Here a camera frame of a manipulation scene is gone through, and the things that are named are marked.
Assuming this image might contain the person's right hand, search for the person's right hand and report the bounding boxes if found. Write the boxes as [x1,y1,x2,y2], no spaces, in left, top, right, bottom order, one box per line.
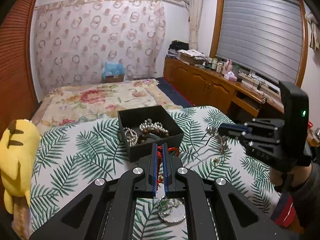
[269,164,312,193]

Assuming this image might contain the brown louvered wardrobe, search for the brown louvered wardrobe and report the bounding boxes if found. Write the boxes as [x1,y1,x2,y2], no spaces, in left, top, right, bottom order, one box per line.
[1,0,39,132]

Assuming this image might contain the floral bed cover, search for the floral bed cover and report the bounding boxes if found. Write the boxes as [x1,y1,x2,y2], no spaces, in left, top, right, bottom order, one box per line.
[31,79,182,135]

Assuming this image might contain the cream bundled window curtain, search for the cream bundled window curtain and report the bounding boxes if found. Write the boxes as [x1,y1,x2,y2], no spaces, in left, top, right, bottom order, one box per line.
[189,0,203,50]

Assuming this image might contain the cream bead long necklace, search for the cream bead long necklace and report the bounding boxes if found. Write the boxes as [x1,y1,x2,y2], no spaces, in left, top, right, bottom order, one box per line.
[123,126,139,147]

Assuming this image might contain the circle pattern sheer curtain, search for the circle pattern sheer curtain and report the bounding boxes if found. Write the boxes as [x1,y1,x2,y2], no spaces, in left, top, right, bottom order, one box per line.
[34,0,166,93]

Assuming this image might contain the black open jewelry box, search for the black open jewelry box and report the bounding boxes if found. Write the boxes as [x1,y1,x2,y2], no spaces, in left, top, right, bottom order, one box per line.
[118,106,184,162]

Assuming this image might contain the silver leaf charm chain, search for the silver leaf charm chain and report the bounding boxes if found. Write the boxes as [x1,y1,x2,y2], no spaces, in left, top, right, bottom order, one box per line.
[205,126,230,156]

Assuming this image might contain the palm leaf print tablecloth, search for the palm leaf print tablecloth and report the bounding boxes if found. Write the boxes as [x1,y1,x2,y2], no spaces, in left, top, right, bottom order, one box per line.
[30,106,280,239]

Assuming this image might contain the dark wooden bead bracelet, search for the dark wooden bead bracelet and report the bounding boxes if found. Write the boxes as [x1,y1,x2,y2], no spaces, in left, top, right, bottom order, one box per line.
[137,132,161,144]

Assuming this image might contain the white pearl necklace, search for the white pearl necklace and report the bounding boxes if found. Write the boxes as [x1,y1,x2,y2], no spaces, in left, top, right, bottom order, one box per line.
[138,118,170,138]

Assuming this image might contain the stack of folded clothes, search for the stack of folded clothes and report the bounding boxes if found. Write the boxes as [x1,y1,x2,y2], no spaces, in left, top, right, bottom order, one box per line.
[167,40,189,59]

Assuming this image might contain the yellow Pikachu plush toy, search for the yellow Pikachu plush toy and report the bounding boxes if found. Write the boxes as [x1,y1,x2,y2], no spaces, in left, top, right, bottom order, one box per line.
[1,119,41,215]

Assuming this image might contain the wooden sideboard cabinet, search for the wooden sideboard cabinet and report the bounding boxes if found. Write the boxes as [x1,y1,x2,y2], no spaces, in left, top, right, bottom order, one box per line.
[163,57,284,123]

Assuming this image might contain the small gold earring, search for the small gold earring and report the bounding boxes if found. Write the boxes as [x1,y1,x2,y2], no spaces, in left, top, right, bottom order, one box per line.
[211,157,220,167]

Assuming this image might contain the pink tissue box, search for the pink tissue box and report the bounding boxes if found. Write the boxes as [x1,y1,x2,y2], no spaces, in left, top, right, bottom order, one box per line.
[224,71,238,82]

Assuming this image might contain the grey window blind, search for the grey window blind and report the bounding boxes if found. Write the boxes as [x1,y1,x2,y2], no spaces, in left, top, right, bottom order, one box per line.
[216,0,303,82]

